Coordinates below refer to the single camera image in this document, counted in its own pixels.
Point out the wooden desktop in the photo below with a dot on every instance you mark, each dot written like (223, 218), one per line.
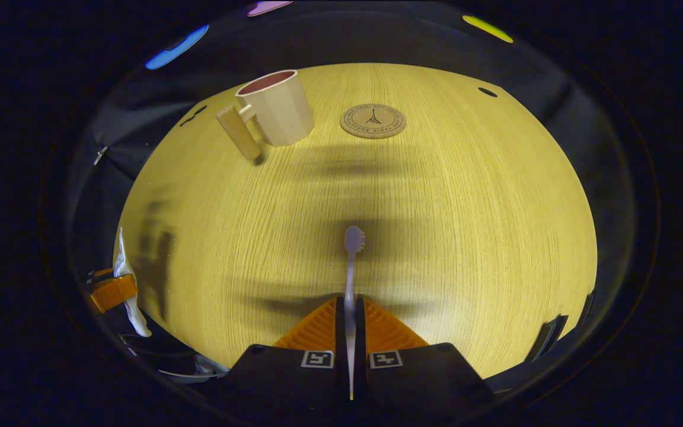
(436, 237)

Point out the white toothbrush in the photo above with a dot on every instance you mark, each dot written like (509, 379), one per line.
(350, 273)

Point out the white toothpaste tube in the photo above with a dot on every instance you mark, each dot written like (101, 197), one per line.
(122, 264)

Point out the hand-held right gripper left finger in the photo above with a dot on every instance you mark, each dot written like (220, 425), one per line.
(294, 373)

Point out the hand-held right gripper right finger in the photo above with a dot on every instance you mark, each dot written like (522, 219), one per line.
(412, 373)

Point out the round cork coaster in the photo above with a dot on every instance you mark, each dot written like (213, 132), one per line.
(373, 121)

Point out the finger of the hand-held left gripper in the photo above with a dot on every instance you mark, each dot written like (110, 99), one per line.
(113, 292)

